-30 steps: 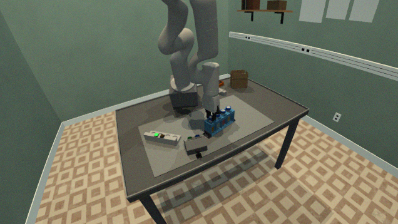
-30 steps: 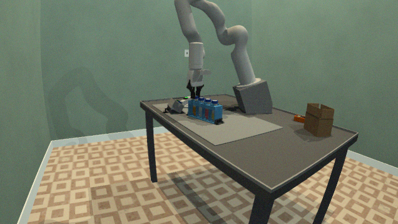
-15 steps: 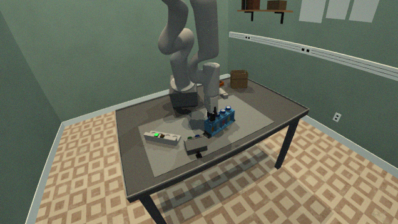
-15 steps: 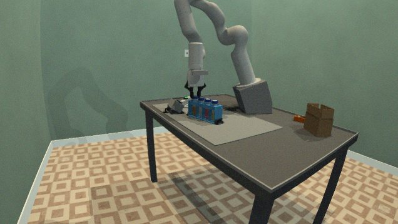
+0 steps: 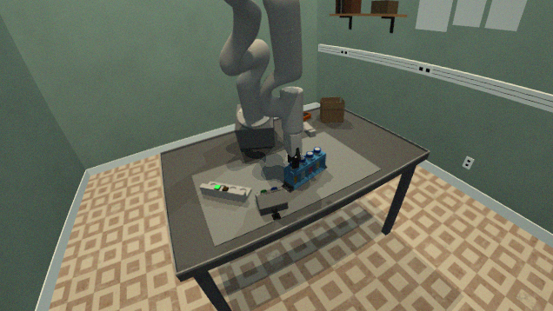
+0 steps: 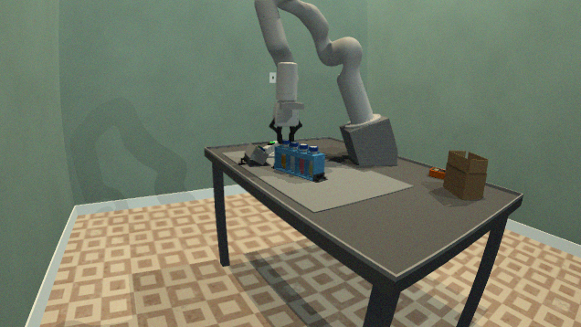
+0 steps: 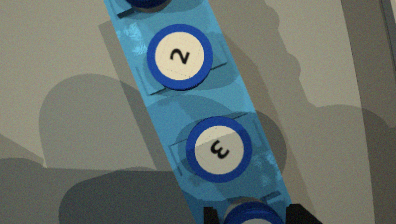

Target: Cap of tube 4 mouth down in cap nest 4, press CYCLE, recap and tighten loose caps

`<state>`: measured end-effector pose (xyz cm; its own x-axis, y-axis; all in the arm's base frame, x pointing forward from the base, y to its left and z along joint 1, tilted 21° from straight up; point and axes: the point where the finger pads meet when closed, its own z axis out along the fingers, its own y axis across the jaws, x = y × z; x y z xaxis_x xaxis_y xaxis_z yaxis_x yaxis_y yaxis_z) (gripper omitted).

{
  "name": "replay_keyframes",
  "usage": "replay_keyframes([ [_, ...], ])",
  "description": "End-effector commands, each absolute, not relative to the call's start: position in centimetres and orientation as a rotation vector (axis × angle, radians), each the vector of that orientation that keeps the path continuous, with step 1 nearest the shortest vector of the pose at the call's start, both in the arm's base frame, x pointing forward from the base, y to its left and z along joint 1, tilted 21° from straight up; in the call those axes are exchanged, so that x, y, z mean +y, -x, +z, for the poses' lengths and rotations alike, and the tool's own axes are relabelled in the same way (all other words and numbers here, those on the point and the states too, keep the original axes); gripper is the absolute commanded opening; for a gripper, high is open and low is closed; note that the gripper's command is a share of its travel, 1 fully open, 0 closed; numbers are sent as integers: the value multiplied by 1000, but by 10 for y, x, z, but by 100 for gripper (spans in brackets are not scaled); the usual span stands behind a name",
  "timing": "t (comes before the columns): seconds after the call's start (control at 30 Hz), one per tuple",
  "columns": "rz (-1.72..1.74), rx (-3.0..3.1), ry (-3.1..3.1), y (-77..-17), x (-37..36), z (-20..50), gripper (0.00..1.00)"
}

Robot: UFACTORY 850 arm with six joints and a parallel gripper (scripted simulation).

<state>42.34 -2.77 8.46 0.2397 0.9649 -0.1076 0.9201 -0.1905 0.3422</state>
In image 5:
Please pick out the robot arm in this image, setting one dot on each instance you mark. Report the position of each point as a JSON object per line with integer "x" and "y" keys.
{"x": 286, "y": 40}

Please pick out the small brown cardboard box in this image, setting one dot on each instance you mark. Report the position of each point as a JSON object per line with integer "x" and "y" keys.
{"x": 331, "y": 110}

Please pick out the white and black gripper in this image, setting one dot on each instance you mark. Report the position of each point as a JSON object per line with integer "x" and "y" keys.
{"x": 292, "y": 143}

